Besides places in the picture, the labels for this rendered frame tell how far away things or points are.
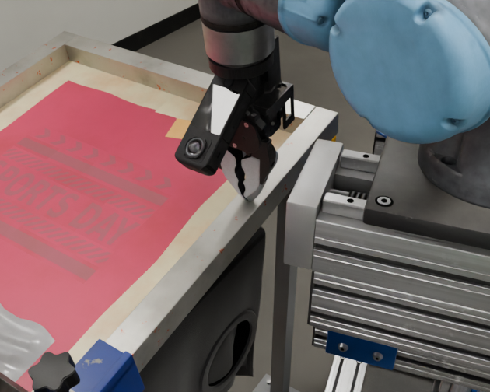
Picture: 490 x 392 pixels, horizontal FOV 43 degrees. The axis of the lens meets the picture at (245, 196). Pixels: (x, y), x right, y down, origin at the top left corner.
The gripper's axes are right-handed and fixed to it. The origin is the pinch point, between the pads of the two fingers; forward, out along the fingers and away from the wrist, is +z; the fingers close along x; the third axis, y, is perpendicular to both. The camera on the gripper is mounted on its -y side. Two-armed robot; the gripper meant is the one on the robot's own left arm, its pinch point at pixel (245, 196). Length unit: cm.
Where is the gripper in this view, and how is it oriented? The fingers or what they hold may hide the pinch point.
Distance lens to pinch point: 79.3
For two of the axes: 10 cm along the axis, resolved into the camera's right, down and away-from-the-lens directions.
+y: 5.4, -6.1, 5.7
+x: -8.3, -3.3, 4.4
